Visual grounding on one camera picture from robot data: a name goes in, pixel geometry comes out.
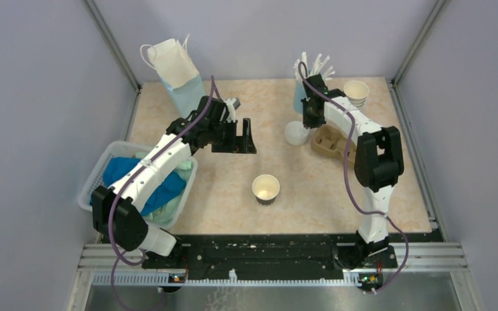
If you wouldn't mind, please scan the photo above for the blue cloth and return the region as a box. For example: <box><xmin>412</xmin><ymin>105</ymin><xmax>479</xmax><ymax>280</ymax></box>
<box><xmin>102</xmin><ymin>157</ymin><xmax>191</xmax><ymax>216</ymax></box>

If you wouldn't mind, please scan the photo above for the stack of white cup lids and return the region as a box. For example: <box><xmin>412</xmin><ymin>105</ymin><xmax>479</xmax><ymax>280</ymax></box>
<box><xmin>284</xmin><ymin>121</ymin><xmax>310</xmax><ymax>146</ymax></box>

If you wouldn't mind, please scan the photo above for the white plastic basket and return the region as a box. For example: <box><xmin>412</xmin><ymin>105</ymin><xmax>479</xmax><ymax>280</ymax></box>
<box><xmin>78</xmin><ymin>141</ymin><xmax>198</xmax><ymax>229</ymax></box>

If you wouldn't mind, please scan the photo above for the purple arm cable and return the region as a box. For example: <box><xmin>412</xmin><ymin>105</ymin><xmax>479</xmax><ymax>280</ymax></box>
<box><xmin>107</xmin><ymin>75</ymin><xmax>222</xmax><ymax>311</ymax></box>
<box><xmin>297</xmin><ymin>61</ymin><xmax>410</xmax><ymax>295</ymax></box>

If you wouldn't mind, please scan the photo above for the light blue paper bag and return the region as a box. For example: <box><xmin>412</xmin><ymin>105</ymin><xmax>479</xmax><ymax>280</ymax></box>
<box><xmin>139</xmin><ymin>38</ymin><xmax>206</xmax><ymax>118</ymax></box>

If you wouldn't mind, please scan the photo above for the blue cylindrical straw holder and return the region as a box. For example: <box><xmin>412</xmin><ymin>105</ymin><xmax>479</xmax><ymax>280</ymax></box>
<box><xmin>292</xmin><ymin>81</ymin><xmax>306</xmax><ymax>114</ymax></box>

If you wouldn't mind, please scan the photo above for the white wrapped straws bundle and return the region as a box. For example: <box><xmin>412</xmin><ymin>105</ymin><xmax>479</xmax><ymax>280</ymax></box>
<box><xmin>294</xmin><ymin>52</ymin><xmax>336</xmax><ymax>82</ymax></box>

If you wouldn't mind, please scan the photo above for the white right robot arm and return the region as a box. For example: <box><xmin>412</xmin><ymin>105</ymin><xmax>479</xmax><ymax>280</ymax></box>
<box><xmin>302</xmin><ymin>75</ymin><xmax>405</xmax><ymax>267</ymax></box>

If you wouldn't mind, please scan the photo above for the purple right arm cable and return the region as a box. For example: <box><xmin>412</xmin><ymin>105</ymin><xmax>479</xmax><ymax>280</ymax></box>
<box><xmin>297</xmin><ymin>61</ymin><xmax>410</xmax><ymax>295</ymax></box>

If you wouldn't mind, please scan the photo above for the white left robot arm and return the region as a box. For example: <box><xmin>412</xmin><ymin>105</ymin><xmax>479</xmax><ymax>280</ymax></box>
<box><xmin>91</xmin><ymin>95</ymin><xmax>257</xmax><ymax>268</ymax></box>

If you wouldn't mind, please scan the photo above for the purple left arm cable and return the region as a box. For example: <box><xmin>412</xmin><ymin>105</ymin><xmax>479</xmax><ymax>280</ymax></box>
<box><xmin>107</xmin><ymin>75</ymin><xmax>222</xmax><ymax>311</ymax></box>

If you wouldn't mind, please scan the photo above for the brown cardboard cup carrier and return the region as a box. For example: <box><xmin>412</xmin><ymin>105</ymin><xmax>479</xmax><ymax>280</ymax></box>
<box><xmin>311</xmin><ymin>125</ymin><xmax>348</xmax><ymax>160</ymax></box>

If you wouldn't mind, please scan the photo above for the mint green cloth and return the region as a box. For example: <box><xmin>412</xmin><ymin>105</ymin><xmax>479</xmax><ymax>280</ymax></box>
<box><xmin>143</xmin><ymin>160</ymin><xmax>193</xmax><ymax>225</ymax></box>

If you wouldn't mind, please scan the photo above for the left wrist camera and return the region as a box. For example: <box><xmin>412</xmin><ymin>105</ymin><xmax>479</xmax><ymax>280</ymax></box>
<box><xmin>225</xmin><ymin>98</ymin><xmax>241</xmax><ymax>122</ymax></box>

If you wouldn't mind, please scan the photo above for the black paper coffee cup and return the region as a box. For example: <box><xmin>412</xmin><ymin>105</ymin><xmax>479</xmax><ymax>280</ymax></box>
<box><xmin>252</xmin><ymin>174</ymin><xmax>281</xmax><ymax>206</ymax></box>

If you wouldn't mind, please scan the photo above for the stack of paper cups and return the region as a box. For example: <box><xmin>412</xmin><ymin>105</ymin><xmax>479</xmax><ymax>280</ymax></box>
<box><xmin>343</xmin><ymin>80</ymin><xmax>370</xmax><ymax>109</ymax></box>

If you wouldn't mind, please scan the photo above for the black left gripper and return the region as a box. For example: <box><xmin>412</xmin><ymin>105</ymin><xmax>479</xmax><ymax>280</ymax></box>
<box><xmin>208</xmin><ymin>117</ymin><xmax>256</xmax><ymax>154</ymax></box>

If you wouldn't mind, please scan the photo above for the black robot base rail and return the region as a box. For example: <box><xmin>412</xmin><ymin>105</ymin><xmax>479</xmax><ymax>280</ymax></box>
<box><xmin>142</xmin><ymin>234</ymin><xmax>401</xmax><ymax>281</ymax></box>

